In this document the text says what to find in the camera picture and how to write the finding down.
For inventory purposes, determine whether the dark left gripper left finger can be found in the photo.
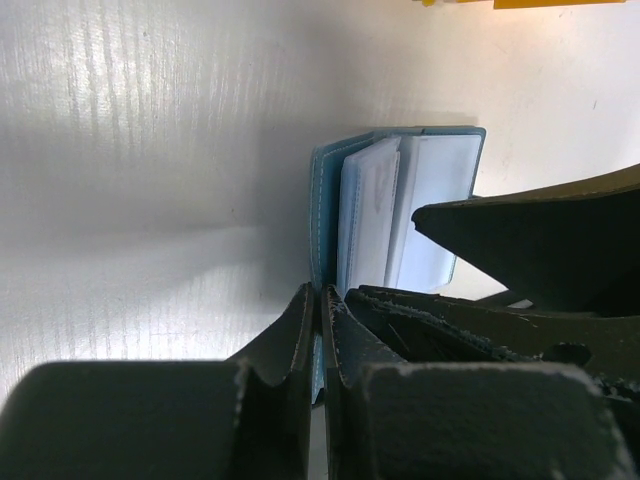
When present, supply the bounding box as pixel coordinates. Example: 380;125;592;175
1;284;314;479

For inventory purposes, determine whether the white VIP credit card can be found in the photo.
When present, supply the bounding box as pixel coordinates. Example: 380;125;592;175
336;137;401;296

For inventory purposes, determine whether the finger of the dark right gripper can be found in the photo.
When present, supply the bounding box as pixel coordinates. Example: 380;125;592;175
412;166;639;315
346;286;639;395

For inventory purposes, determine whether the yellow plastic bin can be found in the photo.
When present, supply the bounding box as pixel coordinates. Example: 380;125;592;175
419;0;627;10

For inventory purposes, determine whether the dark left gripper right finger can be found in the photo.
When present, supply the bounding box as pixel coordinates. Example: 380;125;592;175
321;286;630;479

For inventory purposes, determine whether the blue leather card holder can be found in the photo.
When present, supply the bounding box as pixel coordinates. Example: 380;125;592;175
308;125;488;406

